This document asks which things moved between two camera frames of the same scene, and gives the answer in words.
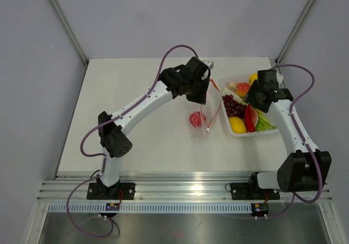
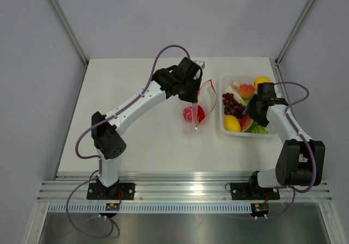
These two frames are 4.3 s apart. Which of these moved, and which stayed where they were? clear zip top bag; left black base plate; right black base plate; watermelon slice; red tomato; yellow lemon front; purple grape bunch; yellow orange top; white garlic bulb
Moved: yellow lemon front; watermelon slice; yellow orange top; red tomato; clear zip top bag; white garlic bulb
Stayed: left black base plate; purple grape bunch; right black base plate
